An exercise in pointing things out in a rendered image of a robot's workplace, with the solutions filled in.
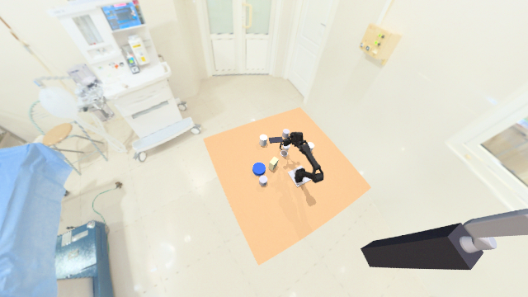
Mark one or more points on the glass french press with black handle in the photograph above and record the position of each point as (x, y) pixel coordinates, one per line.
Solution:
(284, 150)

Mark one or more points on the blue short cylinder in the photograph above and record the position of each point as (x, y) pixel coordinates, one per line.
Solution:
(258, 169)

